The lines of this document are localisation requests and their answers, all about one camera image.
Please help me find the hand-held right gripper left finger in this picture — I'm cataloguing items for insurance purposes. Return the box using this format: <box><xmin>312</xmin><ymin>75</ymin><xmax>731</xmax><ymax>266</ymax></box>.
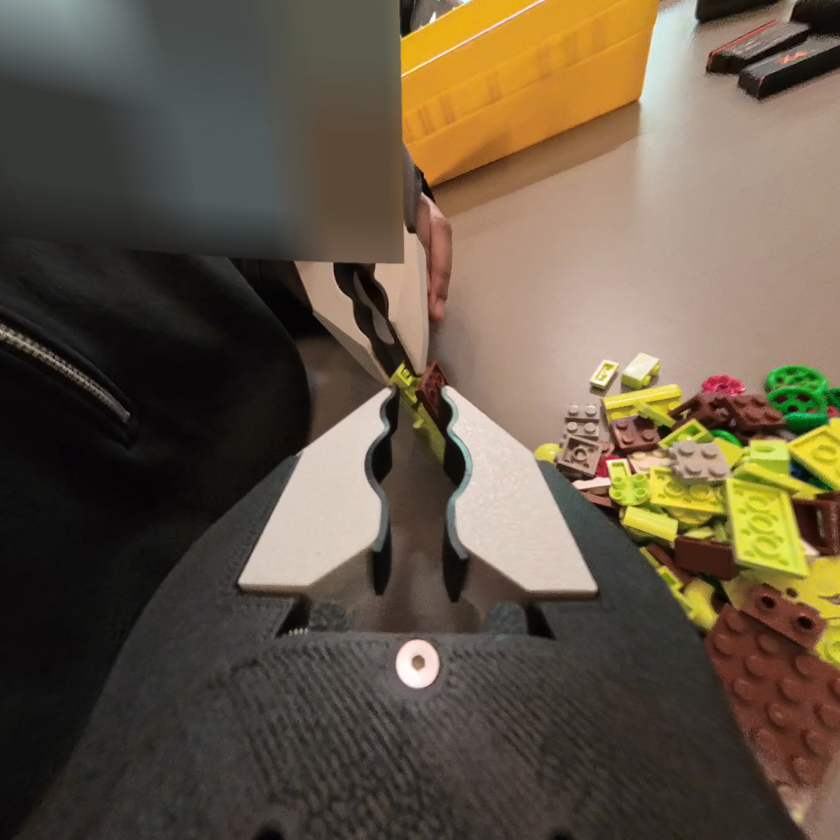
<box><xmin>238</xmin><ymin>386</ymin><xmax>401</xmax><ymax>597</ymax></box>

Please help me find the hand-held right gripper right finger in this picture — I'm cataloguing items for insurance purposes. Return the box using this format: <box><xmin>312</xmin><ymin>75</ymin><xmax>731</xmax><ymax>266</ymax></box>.
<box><xmin>441</xmin><ymin>386</ymin><xmax>599</xmax><ymax>601</ymax></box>

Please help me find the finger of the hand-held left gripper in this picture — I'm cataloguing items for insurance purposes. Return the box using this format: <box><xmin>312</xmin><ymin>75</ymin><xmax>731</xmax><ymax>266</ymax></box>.
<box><xmin>294</xmin><ymin>262</ymin><xmax>398</xmax><ymax>386</ymax></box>
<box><xmin>354</xmin><ymin>231</ymin><xmax>432</xmax><ymax>378</ymax></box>

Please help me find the lime and brown brick assembly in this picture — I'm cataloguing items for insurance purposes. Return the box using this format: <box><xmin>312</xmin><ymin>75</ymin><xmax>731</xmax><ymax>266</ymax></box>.
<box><xmin>390</xmin><ymin>360</ymin><xmax>454</xmax><ymax>463</ymax></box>

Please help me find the pile of toy bricks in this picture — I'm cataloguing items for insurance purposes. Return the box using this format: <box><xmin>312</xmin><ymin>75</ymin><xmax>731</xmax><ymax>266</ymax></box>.
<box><xmin>535</xmin><ymin>353</ymin><xmax>840</xmax><ymax>828</ymax></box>

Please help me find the person's left forearm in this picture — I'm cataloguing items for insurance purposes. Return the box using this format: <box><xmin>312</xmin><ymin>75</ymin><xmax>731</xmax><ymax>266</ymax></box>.
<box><xmin>230</xmin><ymin>259</ymin><xmax>329</xmax><ymax>339</ymax></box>

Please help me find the person's left hand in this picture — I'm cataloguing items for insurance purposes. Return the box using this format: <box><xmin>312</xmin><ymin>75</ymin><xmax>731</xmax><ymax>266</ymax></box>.
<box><xmin>415</xmin><ymin>197</ymin><xmax>454</xmax><ymax>324</ymax></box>

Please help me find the yellow plastic bin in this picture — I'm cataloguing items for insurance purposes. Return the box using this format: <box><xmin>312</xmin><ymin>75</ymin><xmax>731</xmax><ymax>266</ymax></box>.
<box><xmin>400</xmin><ymin>0</ymin><xmax>660</xmax><ymax>188</ymax></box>

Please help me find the black charging case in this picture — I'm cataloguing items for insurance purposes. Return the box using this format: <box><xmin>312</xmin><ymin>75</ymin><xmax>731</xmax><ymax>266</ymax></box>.
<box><xmin>696</xmin><ymin>0</ymin><xmax>782</xmax><ymax>21</ymax></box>

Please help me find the black camera battery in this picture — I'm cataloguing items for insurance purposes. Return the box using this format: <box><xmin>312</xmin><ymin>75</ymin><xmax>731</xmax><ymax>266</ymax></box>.
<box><xmin>738</xmin><ymin>33</ymin><xmax>840</xmax><ymax>101</ymax></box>
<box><xmin>705</xmin><ymin>20</ymin><xmax>815</xmax><ymax>74</ymax></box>

